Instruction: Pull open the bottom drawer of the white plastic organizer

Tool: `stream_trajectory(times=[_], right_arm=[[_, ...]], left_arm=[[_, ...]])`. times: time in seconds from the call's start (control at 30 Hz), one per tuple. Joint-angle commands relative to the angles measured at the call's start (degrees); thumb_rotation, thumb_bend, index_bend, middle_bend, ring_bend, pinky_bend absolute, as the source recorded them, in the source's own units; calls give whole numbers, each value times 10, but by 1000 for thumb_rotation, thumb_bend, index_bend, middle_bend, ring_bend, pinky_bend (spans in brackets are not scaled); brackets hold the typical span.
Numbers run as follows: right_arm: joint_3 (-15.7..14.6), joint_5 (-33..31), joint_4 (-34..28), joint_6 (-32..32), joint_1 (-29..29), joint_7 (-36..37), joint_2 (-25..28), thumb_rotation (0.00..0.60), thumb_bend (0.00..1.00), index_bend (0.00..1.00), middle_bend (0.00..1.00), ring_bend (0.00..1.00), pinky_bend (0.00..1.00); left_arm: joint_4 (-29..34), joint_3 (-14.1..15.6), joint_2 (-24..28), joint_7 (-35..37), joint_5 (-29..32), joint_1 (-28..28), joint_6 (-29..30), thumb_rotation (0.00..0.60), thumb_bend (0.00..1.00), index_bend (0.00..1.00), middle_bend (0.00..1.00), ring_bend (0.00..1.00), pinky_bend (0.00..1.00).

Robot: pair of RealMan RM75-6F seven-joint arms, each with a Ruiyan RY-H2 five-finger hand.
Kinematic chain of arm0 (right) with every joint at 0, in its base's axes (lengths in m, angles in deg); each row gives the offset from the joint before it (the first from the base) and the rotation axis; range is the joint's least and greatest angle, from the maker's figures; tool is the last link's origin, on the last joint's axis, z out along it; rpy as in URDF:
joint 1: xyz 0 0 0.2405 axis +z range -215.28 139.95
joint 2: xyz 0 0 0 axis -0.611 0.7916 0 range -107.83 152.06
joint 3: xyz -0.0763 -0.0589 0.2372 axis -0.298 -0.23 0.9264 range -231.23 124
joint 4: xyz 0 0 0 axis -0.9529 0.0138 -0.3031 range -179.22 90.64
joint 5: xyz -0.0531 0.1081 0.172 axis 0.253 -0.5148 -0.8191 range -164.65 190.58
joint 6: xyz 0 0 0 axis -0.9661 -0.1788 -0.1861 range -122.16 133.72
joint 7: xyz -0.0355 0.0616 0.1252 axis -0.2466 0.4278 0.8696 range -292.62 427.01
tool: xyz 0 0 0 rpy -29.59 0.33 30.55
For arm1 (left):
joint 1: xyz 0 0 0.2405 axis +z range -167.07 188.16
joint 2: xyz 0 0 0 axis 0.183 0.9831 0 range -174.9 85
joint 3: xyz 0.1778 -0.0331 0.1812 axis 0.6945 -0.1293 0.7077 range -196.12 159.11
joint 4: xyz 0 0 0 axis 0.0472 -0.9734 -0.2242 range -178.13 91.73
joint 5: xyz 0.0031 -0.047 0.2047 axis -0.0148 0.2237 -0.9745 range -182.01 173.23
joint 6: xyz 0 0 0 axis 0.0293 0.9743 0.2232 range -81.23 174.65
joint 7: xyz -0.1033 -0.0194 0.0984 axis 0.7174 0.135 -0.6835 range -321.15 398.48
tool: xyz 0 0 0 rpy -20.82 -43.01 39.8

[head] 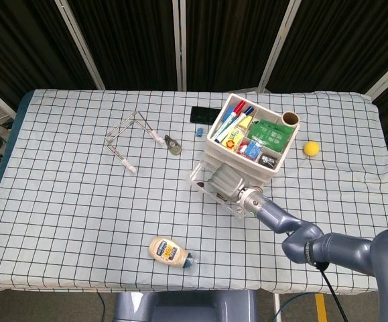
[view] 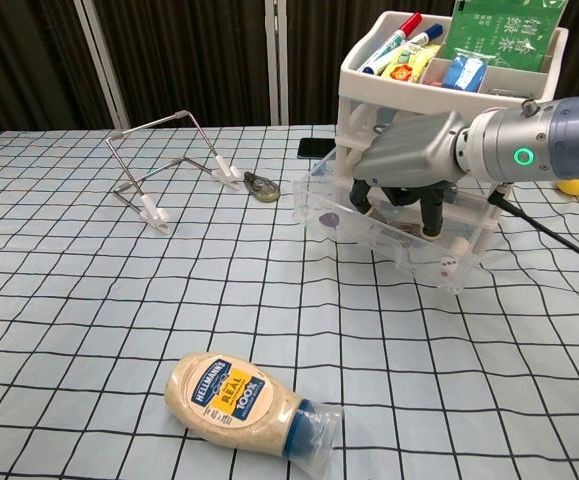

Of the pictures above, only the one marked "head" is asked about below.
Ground folding metal wire stand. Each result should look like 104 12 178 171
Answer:
105 111 166 175

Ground mayonnaise squeeze bottle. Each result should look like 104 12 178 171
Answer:
147 235 200 270

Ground blue white packet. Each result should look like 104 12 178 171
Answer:
245 140 263 158

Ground black folding screen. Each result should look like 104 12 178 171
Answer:
0 0 388 175

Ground yellow foam ball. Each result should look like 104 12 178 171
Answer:
302 140 321 158

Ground white drawer organizer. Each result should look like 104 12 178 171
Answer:
204 93 301 189

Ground black smartphone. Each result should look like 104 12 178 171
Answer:
190 105 222 125

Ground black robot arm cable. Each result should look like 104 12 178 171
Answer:
315 263 345 322

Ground grey correction tape dispenser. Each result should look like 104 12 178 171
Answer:
164 134 183 157

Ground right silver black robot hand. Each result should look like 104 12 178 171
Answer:
206 163 248 202

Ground brown cardboard tube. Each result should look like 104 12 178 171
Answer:
279 111 301 127

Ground blue cap whiteboard marker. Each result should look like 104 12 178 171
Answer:
214 105 254 142

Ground blue checked tablecloth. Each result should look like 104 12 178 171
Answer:
0 89 388 294

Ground clear plastic drawer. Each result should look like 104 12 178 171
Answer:
189 160 265 221
202 156 268 188
204 147 272 180

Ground green tea packet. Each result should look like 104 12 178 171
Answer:
247 119 290 154

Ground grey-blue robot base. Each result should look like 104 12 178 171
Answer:
113 290 258 322

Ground black binder clips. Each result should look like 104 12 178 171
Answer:
259 152 278 167

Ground dark blue table pad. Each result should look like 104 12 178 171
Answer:
0 91 36 195

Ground green floor cable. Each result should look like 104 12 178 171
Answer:
275 290 318 322

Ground yellow snack packet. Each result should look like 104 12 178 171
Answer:
220 125 245 150

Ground red cap whiteboard marker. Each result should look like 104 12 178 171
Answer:
212 99 247 141

